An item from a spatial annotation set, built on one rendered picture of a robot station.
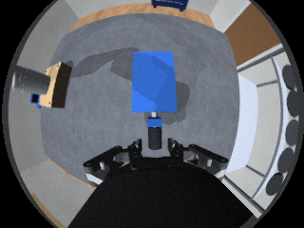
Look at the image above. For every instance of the blue block with side handle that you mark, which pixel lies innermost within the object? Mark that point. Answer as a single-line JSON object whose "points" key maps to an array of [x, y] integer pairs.
{"points": [[154, 90]]}

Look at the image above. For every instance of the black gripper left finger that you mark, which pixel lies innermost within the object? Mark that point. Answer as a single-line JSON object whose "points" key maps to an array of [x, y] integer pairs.
{"points": [[98, 167]]}

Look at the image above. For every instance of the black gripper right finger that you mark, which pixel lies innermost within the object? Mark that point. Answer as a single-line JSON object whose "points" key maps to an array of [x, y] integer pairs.
{"points": [[211, 162]]}

